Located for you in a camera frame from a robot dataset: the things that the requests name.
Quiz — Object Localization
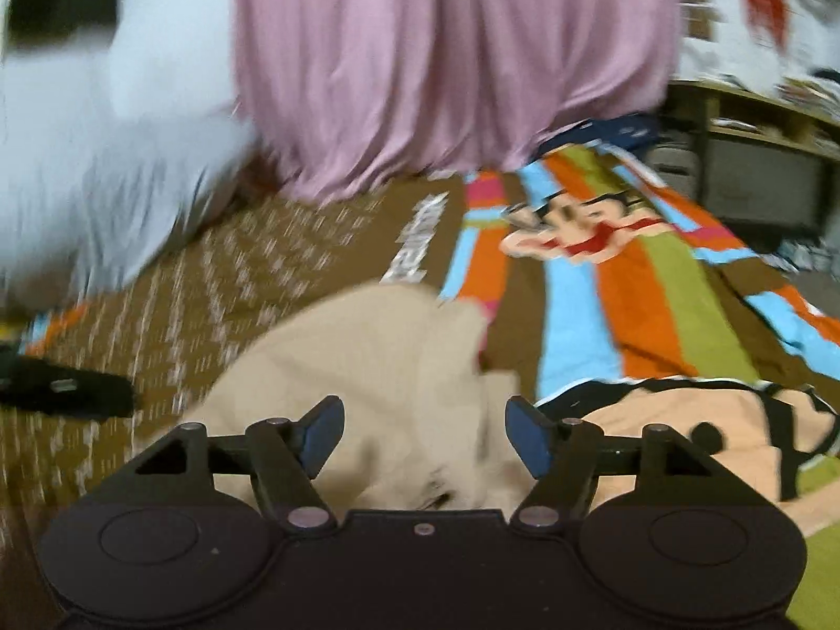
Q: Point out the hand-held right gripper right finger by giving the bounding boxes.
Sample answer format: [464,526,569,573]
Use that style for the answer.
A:
[505,395,724,531]

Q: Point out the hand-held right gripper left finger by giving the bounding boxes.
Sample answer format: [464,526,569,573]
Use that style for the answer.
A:
[118,395,347,534]

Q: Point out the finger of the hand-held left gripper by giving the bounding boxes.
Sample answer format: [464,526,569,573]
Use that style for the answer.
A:
[0,343,143,419]

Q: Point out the beige hooded jacket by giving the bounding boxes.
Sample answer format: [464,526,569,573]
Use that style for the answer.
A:
[145,282,524,514]

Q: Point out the colourful printed blanket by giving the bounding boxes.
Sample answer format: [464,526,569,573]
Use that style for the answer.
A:
[0,167,840,630]

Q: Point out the grey-blue pillow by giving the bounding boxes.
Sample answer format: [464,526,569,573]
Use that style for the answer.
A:
[0,114,257,306]

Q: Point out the grey patterned bag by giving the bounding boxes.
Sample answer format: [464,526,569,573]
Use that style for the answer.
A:
[649,138,702,198]

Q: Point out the small plastic packets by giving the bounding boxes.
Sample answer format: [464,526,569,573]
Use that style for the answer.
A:
[771,239,834,273]

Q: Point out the wooden shelf unit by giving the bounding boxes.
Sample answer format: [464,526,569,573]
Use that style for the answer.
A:
[666,79,840,240]

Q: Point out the pink curtain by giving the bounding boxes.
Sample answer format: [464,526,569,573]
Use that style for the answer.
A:
[233,0,697,203]

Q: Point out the black wall television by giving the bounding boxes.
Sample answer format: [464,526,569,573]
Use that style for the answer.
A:
[8,0,123,48]

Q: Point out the wooden wall frame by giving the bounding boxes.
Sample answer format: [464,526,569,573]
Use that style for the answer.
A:
[679,0,718,41]

